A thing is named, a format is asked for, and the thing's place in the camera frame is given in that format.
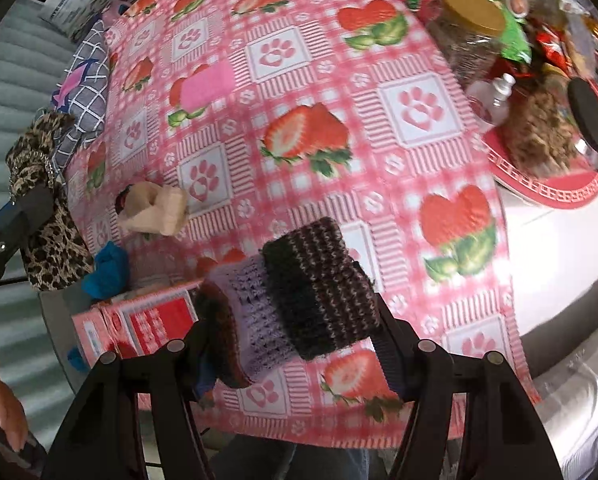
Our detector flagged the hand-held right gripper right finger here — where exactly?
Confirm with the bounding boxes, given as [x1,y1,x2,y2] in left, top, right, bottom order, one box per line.
[351,260,564,480]

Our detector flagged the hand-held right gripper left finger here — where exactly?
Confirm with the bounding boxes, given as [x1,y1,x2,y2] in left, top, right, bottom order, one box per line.
[39,322,214,480]

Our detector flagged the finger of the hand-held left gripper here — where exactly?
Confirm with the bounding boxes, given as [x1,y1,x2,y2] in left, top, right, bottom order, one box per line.
[0,184,56,286]

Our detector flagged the leopard print cloth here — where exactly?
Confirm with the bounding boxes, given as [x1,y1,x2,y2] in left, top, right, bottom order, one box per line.
[5,112,96,292]

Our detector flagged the blue cloth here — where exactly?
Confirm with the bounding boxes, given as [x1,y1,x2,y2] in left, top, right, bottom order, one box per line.
[81,241,130,298]

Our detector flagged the purple brown knitted sleeve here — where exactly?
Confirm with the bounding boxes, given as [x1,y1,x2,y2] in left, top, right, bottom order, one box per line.
[194,217,382,388]

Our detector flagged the beige cloth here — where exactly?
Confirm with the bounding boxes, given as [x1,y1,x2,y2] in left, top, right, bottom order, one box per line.
[116,182,190,236]

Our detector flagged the pink sponge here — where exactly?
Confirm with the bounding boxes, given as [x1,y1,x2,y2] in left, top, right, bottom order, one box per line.
[179,62,237,116]

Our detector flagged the person's left hand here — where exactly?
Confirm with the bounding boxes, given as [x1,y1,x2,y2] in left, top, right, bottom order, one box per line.
[0,347,28,453]

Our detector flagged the red patterned tissue box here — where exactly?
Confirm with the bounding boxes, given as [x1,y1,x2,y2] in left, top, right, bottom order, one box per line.
[71,280,202,361]

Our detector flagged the grey plaid star cloth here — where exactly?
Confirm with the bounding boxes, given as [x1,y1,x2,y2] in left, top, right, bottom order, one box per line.
[51,20,110,161]

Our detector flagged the person's blue jeans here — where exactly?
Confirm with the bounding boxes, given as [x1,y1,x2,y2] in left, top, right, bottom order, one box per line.
[209,435,400,480]

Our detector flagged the pink strawberry tablecloth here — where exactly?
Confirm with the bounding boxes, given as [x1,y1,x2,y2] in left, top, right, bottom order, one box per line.
[64,0,542,451]

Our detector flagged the white quilt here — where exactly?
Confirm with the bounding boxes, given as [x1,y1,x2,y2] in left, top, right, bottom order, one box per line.
[534,305,598,480]

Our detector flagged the white printed bag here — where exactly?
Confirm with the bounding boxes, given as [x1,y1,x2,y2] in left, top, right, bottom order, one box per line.
[39,0,104,38]

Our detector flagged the red round tray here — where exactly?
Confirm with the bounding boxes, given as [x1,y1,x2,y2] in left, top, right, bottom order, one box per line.
[386,0,598,211]

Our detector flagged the small clear bottle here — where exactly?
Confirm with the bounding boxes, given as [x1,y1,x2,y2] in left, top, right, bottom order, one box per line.
[466,74,517,123]

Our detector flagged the black lid jar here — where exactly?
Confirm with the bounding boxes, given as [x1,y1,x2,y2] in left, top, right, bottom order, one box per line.
[504,77,598,181]

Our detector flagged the green snack packet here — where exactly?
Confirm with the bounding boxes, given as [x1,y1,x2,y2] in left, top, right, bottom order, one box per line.
[479,0,532,66]

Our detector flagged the gold lid jar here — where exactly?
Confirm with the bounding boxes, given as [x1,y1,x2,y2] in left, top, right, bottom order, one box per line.
[426,0,510,86]

